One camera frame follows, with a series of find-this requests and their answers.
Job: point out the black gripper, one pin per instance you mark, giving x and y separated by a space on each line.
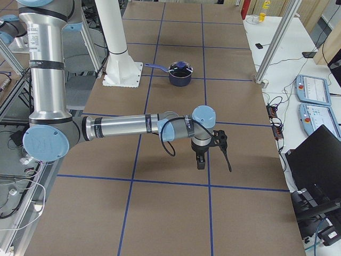
199 150

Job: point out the dark blue saucepan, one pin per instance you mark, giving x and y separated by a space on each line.
176 81

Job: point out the glass lid blue knob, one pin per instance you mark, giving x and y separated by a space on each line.
180 69

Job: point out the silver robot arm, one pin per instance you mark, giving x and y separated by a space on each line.
11 28
54 131

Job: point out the brown paper table mat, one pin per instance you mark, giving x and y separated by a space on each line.
125 196

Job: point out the black orange usb hub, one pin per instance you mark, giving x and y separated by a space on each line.
276 122

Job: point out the black laptop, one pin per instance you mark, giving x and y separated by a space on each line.
316 163

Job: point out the lower blue teach pendant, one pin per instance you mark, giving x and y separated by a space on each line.
313 116

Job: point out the blue teach pendant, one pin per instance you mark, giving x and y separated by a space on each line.
313 116
311 89

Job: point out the small black puck device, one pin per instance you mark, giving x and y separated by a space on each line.
259 46

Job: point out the upper blue teach pendant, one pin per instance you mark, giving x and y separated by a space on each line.
311 89

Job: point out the aluminium frame post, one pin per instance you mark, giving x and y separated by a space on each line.
276 40

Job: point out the white pillar with base plate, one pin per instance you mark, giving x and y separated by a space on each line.
121 69

